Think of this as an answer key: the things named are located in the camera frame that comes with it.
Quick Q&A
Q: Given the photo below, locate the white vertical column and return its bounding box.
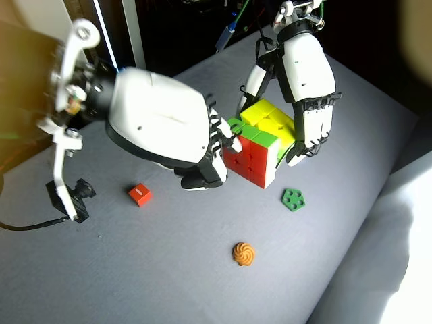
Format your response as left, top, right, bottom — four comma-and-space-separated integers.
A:
63, 0, 148, 74

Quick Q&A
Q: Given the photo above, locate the grey table cloth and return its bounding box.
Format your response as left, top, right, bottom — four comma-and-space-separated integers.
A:
0, 23, 432, 324

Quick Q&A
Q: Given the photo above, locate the red block with white slot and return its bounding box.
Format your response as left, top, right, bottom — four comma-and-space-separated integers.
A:
127, 182, 153, 208

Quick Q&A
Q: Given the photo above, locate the green pentagon block with holes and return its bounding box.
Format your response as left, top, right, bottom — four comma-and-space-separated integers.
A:
279, 188, 307, 213

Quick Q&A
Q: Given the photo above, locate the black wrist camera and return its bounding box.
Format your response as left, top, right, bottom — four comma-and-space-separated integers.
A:
45, 178, 97, 224

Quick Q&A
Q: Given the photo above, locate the white backdrop sheet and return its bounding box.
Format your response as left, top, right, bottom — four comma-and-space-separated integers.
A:
305, 153, 432, 324

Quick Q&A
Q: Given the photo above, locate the grey blue cable plug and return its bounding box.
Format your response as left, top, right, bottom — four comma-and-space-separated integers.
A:
215, 22, 238, 52

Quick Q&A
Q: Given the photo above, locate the large colourful puzzle cube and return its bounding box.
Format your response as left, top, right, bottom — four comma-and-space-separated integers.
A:
222, 98, 298, 190

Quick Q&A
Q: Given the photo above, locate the orange swirl cookie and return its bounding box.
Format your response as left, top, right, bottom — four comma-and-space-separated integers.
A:
232, 242, 257, 267

